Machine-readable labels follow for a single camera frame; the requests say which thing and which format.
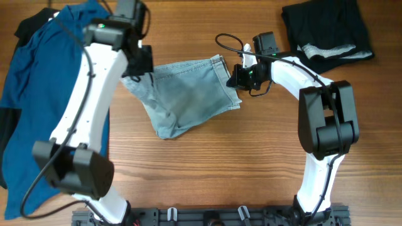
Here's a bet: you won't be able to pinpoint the blue polo shirt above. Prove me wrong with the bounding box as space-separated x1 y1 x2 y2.
1 1 108 220

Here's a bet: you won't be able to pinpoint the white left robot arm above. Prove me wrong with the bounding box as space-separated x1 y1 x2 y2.
27 14 153 225

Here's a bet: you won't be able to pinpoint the folded black garment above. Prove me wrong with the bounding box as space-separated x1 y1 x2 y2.
281 0 374 74

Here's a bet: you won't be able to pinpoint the black shirt under blue shirt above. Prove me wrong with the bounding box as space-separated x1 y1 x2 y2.
1 8 60 190

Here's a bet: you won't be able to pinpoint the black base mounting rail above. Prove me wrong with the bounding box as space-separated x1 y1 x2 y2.
71 205 352 226

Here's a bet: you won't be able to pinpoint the light blue denim shorts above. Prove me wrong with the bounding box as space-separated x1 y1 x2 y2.
121 55 242 139

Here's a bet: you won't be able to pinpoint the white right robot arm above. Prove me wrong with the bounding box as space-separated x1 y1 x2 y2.
227 51 360 222

